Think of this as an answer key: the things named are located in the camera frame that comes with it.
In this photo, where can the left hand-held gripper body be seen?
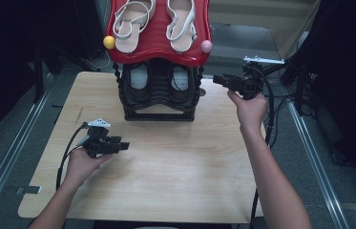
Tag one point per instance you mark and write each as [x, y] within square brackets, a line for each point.
[100, 144]

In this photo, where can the person's right hand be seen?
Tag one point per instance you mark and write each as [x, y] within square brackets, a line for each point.
[252, 113]

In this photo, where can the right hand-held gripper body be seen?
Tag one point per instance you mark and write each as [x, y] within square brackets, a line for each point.
[250, 86]

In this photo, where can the small grey round disc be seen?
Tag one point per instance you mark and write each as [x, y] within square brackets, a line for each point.
[201, 92]

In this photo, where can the black metal stand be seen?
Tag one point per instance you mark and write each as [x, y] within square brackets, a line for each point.
[38, 73]
[299, 79]

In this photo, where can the red and black shoe rack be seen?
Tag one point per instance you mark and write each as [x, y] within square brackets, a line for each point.
[158, 54]

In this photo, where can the black leather shoe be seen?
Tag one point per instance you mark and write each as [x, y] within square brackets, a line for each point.
[179, 90]
[139, 90]

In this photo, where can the person's left hand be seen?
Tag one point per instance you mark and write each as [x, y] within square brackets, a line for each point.
[81, 165]

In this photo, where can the grey tape strip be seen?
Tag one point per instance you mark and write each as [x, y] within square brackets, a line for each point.
[29, 190]

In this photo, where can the beige slingback heeled shoe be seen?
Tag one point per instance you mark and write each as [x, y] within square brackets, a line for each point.
[131, 35]
[182, 35]

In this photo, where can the dark curtain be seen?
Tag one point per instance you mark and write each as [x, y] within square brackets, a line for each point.
[350, 79]
[4, 63]

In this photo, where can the metal floor rail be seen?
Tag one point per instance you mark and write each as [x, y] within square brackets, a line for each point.
[13, 149]
[315, 165]

